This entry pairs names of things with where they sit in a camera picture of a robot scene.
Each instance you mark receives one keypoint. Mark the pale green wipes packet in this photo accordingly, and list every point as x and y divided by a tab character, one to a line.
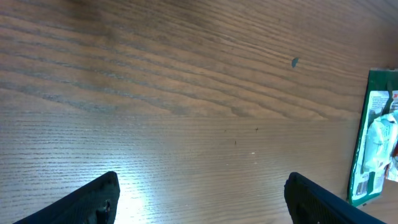
381	140

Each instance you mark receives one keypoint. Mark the green white package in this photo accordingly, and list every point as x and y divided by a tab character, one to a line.
380	98

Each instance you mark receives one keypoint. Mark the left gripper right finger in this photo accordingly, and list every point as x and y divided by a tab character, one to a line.
309	203

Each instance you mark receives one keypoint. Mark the red white small packet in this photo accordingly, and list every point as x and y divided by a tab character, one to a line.
391	172

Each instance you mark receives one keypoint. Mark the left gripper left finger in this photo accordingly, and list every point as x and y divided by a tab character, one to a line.
94	203

